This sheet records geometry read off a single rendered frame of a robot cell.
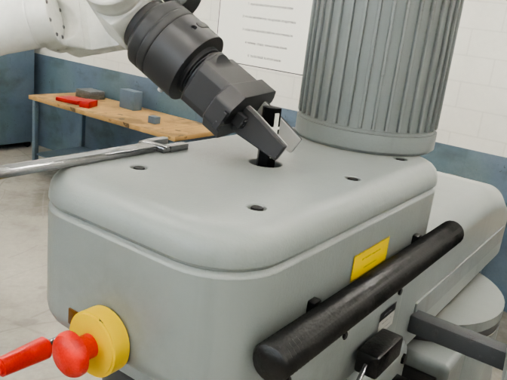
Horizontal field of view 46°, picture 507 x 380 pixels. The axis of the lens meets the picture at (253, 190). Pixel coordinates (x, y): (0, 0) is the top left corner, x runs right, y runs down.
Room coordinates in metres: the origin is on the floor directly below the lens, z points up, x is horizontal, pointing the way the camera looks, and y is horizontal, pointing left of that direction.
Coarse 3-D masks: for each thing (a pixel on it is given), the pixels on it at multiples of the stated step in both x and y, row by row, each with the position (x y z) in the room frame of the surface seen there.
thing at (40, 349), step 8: (56, 336) 0.54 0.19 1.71; (32, 344) 0.51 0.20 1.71; (40, 344) 0.51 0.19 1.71; (48, 344) 0.52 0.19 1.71; (8, 352) 0.50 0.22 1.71; (16, 352) 0.50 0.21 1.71; (24, 352) 0.50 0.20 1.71; (32, 352) 0.50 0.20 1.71; (40, 352) 0.51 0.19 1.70; (48, 352) 0.52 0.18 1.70; (0, 360) 0.48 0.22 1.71; (8, 360) 0.49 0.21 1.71; (16, 360) 0.49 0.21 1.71; (24, 360) 0.49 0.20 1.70; (32, 360) 0.50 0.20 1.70; (40, 360) 0.51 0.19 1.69; (0, 368) 0.48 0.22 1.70; (8, 368) 0.48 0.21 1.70; (16, 368) 0.49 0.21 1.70; (24, 368) 0.50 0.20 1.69
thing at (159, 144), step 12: (132, 144) 0.63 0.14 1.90; (144, 144) 0.63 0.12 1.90; (156, 144) 0.64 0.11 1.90; (168, 144) 0.65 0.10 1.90; (180, 144) 0.66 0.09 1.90; (60, 156) 0.55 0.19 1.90; (72, 156) 0.55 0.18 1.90; (84, 156) 0.56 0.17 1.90; (96, 156) 0.56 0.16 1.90; (108, 156) 0.58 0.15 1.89; (120, 156) 0.59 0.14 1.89; (0, 168) 0.49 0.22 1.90; (12, 168) 0.49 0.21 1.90; (24, 168) 0.50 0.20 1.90; (36, 168) 0.51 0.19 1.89; (48, 168) 0.52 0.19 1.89
